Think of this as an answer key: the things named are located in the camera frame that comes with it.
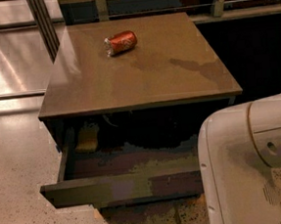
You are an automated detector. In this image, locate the dark open top drawer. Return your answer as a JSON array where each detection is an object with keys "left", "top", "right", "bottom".
[{"left": 40, "top": 129, "right": 204, "bottom": 209}]

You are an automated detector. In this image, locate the brown drawer cabinet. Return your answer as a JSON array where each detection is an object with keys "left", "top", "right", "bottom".
[{"left": 39, "top": 13, "right": 242, "bottom": 224}]

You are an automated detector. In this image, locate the dark background shelf unit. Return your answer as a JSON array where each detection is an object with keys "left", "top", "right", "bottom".
[{"left": 58, "top": 0, "right": 281, "bottom": 25}]

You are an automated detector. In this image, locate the yellow object inside drawer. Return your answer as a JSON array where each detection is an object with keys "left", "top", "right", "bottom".
[{"left": 75, "top": 124, "right": 99, "bottom": 154}]

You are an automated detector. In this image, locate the red soda can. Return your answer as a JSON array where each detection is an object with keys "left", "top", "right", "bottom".
[{"left": 104, "top": 30, "right": 137, "bottom": 57}]

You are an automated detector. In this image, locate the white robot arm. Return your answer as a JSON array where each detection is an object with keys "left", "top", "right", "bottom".
[{"left": 198, "top": 94, "right": 281, "bottom": 224}]

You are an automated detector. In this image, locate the metal window frame post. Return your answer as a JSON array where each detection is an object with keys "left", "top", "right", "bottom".
[{"left": 26, "top": 0, "right": 60, "bottom": 62}]

